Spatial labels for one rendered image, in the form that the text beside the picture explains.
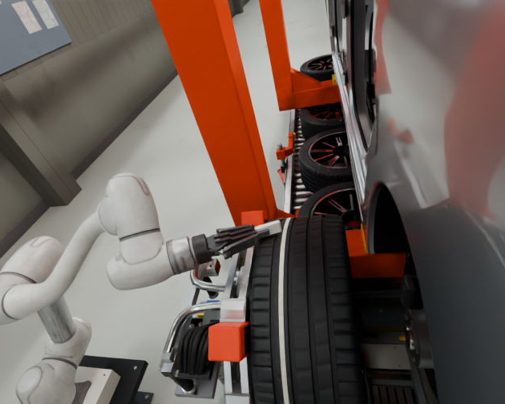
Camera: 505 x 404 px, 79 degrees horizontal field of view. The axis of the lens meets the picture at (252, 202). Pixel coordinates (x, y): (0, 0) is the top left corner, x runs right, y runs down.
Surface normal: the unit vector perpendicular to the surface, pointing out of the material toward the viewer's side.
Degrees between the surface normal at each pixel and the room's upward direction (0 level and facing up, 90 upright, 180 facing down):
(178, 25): 90
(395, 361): 0
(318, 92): 90
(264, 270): 8
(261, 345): 36
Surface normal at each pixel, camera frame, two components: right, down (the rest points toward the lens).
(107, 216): -0.43, 0.07
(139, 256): 0.10, -0.21
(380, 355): -0.22, -0.75
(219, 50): -0.13, 0.66
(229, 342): -0.25, -0.24
